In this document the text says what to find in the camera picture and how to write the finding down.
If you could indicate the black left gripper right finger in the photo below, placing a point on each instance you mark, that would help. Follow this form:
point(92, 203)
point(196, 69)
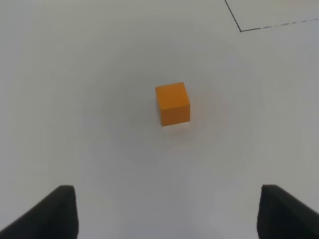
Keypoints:
point(282, 216)

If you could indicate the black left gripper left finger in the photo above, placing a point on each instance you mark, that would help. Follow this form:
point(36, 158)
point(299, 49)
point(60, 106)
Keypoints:
point(54, 217)

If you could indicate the orange cube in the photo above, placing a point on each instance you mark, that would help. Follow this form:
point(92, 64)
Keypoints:
point(173, 103)

